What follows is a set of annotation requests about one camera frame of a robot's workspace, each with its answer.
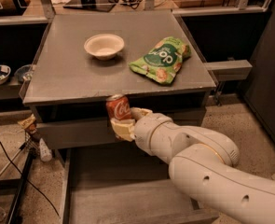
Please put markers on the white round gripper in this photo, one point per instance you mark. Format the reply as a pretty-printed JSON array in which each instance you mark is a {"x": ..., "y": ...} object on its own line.
[{"x": 147, "y": 127}]

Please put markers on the red coke can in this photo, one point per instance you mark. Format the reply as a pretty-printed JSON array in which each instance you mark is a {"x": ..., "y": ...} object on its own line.
[{"x": 118, "y": 107}]

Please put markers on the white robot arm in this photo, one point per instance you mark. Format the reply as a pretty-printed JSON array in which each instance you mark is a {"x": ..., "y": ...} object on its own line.
[{"x": 202, "y": 165}]

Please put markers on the grey drawer cabinet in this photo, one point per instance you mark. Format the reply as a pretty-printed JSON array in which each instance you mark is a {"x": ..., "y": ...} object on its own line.
[{"x": 68, "y": 84}]

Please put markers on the grey open middle drawer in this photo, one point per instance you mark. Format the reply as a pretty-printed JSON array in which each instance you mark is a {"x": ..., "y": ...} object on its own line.
[{"x": 120, "y": 184}]

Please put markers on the grey upper drawer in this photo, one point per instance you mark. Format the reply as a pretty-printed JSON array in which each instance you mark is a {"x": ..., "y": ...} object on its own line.
[{"x": 98, "y": 131}]

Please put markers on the green chip bag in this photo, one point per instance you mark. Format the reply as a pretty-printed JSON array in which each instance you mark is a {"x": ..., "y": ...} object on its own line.
[{"x": 163, "y": 61}]

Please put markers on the white paper bowl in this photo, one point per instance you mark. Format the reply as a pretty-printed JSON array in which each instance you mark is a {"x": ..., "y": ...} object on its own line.
[{"x": 104, "y": 47}]

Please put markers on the white plastic bottle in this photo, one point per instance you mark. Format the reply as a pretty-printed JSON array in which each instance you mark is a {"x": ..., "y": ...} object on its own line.
[{"x": 45, "y": 152}]

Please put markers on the brown snack packet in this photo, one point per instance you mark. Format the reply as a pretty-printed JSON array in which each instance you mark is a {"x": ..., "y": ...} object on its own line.
[{"x": 29, "y": 125}]

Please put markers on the grey side shelf block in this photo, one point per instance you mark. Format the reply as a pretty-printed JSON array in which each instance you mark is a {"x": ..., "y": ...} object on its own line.
[{"x": 229, "y": 70}]

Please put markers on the grey glass bowl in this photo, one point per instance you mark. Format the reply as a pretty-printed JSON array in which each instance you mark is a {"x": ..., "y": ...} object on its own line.
[{"x": 24, "y": 73}]

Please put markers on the black monitor stand base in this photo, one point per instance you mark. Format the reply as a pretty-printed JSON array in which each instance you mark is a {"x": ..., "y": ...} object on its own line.
[{"x": 91, "y": 5}]

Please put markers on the black metal stand leg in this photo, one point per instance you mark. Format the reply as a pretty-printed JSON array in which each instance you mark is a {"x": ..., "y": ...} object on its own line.
[{"x": 14, "y": 208}]

